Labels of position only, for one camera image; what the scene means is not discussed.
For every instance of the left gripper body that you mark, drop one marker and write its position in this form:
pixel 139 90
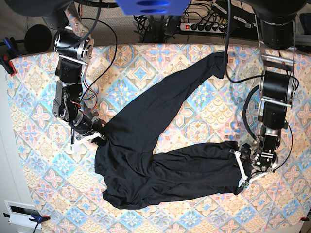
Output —
pixel 263 159

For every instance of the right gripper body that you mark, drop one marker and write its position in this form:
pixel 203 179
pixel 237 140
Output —
pixel 84 125

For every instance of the black t-shirt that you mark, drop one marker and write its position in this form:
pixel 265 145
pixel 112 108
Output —
pixel 139 166

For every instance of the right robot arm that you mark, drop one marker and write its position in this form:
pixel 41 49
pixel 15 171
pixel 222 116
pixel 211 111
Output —
pixel 73 44

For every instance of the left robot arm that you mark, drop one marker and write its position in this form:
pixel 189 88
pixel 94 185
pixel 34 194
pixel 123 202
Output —
pixel 277 87

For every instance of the patterned colourful tablecloth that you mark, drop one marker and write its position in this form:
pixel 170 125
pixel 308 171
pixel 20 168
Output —
pixel 63 184

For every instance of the black clamp bottom right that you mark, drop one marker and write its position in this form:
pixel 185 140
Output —
pixel 305 219

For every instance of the blue clamp bottom left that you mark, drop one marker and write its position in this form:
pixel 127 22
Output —
pixel 36 219

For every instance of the black round stool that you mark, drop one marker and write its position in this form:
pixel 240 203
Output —
pixel 37 39

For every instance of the red blue clamp top left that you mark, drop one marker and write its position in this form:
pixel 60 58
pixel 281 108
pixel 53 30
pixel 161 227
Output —
pixel 12 52

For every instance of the white power strip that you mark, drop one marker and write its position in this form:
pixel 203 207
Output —
pixel 205 27

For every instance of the white wall vent box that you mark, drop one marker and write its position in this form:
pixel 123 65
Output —
pixel 20 213

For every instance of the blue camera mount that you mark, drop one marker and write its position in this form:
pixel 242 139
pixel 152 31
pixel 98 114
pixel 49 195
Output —
pixel 153 7

